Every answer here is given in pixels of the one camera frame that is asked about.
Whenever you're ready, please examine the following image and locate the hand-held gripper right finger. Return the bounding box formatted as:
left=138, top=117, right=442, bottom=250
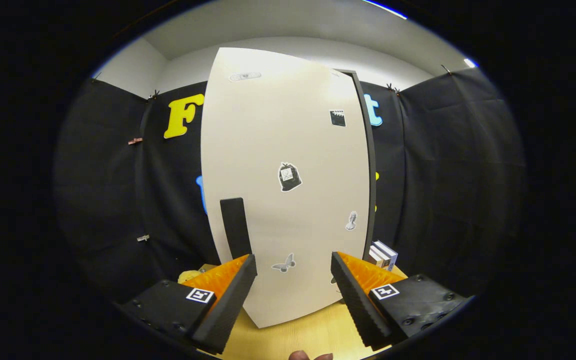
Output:
left=330, top=251, right=471, bottom=351

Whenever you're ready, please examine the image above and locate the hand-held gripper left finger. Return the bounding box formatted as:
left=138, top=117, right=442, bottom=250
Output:
left=120, top=253, right=258, bottom=355

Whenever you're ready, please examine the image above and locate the black door handle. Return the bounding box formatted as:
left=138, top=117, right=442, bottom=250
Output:
left=219, top=197, right=253, bottom=261

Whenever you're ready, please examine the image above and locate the grey shoe cabinet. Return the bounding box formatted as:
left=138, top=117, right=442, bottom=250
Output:
left=335, top=69, right=378, bottom=261

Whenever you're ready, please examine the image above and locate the beige shoe cabinet door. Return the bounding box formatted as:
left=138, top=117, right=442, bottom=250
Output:
left=200, top=47, right=371, bottom=329

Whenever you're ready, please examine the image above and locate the black backdrop cloth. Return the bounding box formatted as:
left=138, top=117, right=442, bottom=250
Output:
left=53, top=67, right=526, bottom=311

